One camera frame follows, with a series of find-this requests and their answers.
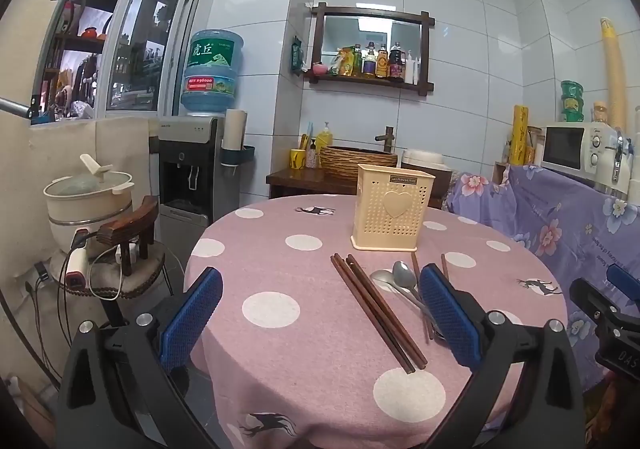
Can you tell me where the grey water dispenser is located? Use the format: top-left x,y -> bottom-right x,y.
157,116 -> 226,252

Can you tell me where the white brown rice cooker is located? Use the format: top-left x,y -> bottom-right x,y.
401,149 -> 446,170

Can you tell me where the purple floral cloth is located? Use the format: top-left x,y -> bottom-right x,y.
444,164 -> 640,380

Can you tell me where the cream electric pot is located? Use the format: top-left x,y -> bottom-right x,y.
42,154 -> 136,260

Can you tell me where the wooden chair with cushion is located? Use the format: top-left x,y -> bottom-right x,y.
65,195 -> 168,300

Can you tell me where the stack of paper cups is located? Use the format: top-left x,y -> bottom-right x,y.
221,109 -> 248,152

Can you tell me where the yellow soap bottle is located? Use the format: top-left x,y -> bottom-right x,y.
315,121 -> 333,154

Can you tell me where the woven wash basin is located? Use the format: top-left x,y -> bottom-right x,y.
319,145 -> 399,180

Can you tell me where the teal cup holder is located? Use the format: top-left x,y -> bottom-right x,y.
220,145 -> 256,168

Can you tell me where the wooden framed mirror shelf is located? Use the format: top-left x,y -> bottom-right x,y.
305,3 -> 436,94

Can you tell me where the sliding glass window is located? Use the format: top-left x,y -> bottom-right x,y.
30,0 -> 203,120

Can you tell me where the metal rod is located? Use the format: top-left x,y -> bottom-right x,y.
0,96 -> 31,117

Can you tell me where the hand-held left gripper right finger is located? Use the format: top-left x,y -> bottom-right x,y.
417,263 -> 586,449

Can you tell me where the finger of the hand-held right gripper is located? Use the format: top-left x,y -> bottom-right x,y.
569,278 -> 626,330
606,264 -> 640,303

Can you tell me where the blue water jug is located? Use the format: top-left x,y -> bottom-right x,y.
180,29 -> 246,117

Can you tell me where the stack of green cups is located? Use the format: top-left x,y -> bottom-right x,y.
560,80 -> 585,124

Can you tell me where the dark soy sauce bottle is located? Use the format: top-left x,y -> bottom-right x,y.
388,43 -> 405,81

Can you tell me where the white microwave oven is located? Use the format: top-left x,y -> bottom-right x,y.
540,124 -> 621,184

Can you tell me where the white power strip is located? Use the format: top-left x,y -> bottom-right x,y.
65,249 -> 91,290

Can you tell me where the metal spoon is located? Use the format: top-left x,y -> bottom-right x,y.
369,270 -> 443,337
392,260 -> 436,325

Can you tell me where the yellow corrugated hose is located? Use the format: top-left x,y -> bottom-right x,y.
600,18 -> 628,130

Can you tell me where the pink polka dot tablecloth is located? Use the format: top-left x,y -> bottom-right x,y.
184,194 -> 571,449

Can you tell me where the yellow wrapped roll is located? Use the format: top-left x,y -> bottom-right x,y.
509,105 -> 530,164

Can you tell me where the cream plastic utensil holder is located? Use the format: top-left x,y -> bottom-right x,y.
350,164 -> 437,251

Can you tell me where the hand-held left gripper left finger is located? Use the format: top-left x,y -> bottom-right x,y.
57,266 -> 226,449

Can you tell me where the white appliance with metal handle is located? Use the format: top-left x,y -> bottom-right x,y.
612,129 -> 640,202

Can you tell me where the dark wooden cabinet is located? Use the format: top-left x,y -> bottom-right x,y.
266,168 -> 453,210

